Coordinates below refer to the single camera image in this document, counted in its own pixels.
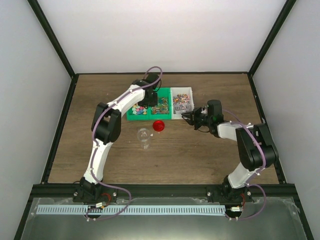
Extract black enclosure frame post right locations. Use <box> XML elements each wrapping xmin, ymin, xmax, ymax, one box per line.
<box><xmin>248</xmin><ymin>0</ymin><xmax>296</xmax><ymax>76</ymax></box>

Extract red round lid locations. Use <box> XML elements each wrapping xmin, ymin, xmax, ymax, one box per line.
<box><xmin>152</xmin><ymin>120</ymin><xmax>165</xmax><ymax>132</ymax></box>

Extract green bin with star candies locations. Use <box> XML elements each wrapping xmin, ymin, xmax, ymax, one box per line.
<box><xmin>126</xmin><ymin>103</ymin><xmax>150</xmax><ymax>121</ymax></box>

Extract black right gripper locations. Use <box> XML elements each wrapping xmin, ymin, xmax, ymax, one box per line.
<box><xmin>182</xmin><ymin>107</ymin><xmax>213</xmax><ymax>131</ymax></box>

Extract white bin with swirl lollipops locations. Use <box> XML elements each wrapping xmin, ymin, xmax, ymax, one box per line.
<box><xmin>170</xmin><ymin>87</ymin><xmax>195</xmax><ymax>120</ymax></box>

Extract black enclosure frame post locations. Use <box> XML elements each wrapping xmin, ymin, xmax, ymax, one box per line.
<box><xmin>26</xmin><ymin>0</ymin><xmax>76</xmax><ymax>76</ymax></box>
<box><xmin>248</xmin><ymin>0</ymin><xmax>296</xmax><ymax>76</ymax></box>

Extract black front mounting rail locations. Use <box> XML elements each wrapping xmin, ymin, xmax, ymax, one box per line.
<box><xmin>29</xmin><ymin>183</ymin><xmax>296</xmax><ymax>203</ymax></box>

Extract black enclosure frame post left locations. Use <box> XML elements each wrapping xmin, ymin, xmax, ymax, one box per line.
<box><xmin>26</xmin><ymin>0</ymin><xmax>76</xmax><ymax>76</ymax></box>

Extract clear plastic jar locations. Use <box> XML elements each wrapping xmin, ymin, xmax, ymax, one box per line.
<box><xmin>141</xmin><ymin>141</ymin><xmax>150</xmax><ymax>150</ymax></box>

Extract lilac slotted plastic scoop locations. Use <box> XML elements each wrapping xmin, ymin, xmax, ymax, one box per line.
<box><xmin>173</xmin><ymin>103</ymin><xmax>194</xmax><ymax>118</ymax></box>

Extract light blue slotted cable duct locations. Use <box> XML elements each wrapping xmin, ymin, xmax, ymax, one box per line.
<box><xmin>36</xmin><ymin>204</ymin><xmax>226</xmax><ymax>216</ymax></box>

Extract clear plastic dome lid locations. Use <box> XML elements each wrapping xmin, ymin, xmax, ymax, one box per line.
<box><xmin>137</xmin><ymin>128</ymin><xmax>151</xmax><ymax>142</ymax></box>

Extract green bin with square lollipops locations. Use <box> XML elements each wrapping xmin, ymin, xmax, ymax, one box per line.
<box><xmin>148</xmin><ymin>87</ymin><xmax>172</xmax><ymax>120</ymax></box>

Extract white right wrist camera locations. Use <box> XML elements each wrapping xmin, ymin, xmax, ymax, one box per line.
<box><xmin>201</xmin><ymin>105</ymin><xmax>208</xmax><ymax>115</ymax></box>

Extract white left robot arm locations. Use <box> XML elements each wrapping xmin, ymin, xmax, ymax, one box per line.
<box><xmin>80</xmin><ymin>73</ymin><xmax>162</xmax><ymax>202</ymax></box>

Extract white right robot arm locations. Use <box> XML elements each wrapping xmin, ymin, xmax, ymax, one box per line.
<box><xmin>181</xmin><ymin>100</ymin><xmax>279</xmax><ymax>202</ymax></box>

